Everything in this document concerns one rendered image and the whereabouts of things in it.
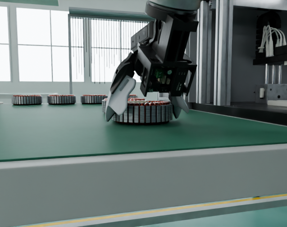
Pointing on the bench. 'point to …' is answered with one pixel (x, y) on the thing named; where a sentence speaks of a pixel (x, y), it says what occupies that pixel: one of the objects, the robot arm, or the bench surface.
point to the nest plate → (282, 103)
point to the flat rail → (266, 5)
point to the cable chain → (271, 16)
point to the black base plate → (252, 111)
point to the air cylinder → (272, 92)
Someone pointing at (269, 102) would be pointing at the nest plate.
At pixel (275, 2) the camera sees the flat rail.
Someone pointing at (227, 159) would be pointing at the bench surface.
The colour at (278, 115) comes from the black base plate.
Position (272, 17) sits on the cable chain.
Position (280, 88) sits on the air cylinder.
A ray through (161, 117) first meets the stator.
